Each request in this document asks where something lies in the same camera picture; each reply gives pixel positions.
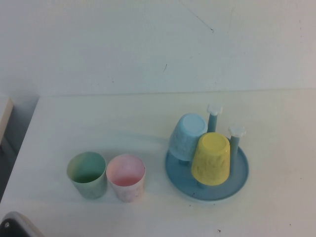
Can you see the yellow plastic cup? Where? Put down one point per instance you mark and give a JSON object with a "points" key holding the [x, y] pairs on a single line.
{"points": [[209, 165]]}

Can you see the green plastic cup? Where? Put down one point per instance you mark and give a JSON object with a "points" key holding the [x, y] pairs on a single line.
{"points": [[91, 188]]}

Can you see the pink plastic cup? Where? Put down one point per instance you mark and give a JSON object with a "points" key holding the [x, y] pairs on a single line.
{"points": [[128, 190]]}

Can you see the blue cup stand with pegs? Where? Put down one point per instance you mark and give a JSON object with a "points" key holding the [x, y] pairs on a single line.
{"points": [[234, 177]]}

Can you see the beige white side furniture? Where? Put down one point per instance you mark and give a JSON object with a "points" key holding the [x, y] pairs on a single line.
{"points": [[3, 116]]}

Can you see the light blue plastic cup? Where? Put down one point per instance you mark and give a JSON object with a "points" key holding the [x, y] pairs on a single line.
{"points": [[184, 140]]}

